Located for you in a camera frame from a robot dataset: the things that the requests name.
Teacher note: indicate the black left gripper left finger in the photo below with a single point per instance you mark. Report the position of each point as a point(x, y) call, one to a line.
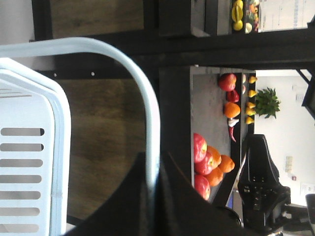
point(129, 211)

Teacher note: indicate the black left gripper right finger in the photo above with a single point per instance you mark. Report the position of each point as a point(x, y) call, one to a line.
point(181, 211)

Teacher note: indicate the light blue plastic basket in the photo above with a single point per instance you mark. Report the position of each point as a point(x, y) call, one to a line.
point(38, 112)

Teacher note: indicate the red apple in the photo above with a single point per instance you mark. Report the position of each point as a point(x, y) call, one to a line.
point(199, 148)

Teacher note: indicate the black robot gripper background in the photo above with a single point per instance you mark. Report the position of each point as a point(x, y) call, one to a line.
point(266, 204)

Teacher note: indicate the orange fruit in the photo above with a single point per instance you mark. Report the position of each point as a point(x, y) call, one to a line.
point(231, 110)

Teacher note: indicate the green potted plant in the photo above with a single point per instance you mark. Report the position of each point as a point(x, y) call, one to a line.
point(267, 103)

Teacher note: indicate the dark fruit display shelf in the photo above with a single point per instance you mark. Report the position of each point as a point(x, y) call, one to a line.
point(106, 111)

